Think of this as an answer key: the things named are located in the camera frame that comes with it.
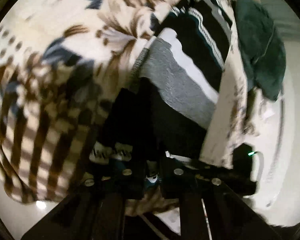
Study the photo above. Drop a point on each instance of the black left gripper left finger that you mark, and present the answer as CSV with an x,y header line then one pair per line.
x,y
96,210

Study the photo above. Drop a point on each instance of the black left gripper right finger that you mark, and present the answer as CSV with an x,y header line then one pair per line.
x,y
210,202

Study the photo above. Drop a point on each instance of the black grey striped knit garment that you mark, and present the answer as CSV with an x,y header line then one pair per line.
x,y
171,95

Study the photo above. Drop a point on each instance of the dark green plush quilt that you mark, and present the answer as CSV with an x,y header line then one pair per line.
x,y
262,49

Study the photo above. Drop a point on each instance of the white floral plush blanket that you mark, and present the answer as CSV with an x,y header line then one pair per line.
x,y
62,66

